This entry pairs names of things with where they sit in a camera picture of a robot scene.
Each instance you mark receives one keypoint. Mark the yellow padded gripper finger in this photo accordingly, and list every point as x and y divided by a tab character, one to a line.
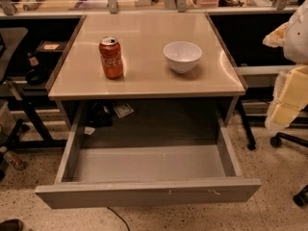
290	97

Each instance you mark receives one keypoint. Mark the red coke can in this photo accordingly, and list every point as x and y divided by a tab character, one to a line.
110	56

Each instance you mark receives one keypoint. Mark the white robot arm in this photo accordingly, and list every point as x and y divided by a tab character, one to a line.
292	36

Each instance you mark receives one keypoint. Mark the grey cabinet with beige top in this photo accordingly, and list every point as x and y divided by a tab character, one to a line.
147	81

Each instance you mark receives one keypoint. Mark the grey open top drawer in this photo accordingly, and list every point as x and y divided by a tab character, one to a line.
149	158

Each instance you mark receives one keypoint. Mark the black table leg right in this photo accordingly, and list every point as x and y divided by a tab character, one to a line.
250	138

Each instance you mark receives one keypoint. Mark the white bowl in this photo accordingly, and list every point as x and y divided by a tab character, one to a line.
182	56

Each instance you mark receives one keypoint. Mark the white paper label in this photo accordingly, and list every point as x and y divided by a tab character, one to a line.
123	110

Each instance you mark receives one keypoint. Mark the plastic bottle on floor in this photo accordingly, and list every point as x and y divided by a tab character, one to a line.
12	158

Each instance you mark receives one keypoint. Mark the dark shoe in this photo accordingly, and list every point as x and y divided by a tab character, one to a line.
11	225

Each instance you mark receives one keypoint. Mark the black desk frame left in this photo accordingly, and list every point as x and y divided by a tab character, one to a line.
25	102

